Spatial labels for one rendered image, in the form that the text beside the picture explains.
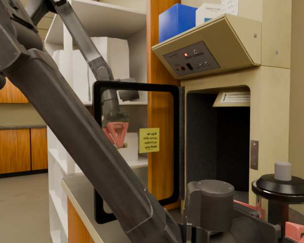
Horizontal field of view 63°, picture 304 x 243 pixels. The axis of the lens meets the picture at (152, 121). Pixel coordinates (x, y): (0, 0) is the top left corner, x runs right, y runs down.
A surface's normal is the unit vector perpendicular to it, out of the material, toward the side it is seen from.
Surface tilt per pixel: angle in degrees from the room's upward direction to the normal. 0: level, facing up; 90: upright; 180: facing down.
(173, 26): 90
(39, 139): 90
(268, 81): 90
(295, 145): 90
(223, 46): 135
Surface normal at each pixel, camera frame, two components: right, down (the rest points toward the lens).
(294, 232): -0.88, 0.03
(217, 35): -0.62, 0.73
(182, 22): 0.48, 0.04
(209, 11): 0.24, 0.05
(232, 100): -0.60, -0.36
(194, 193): -0.02, 0.09
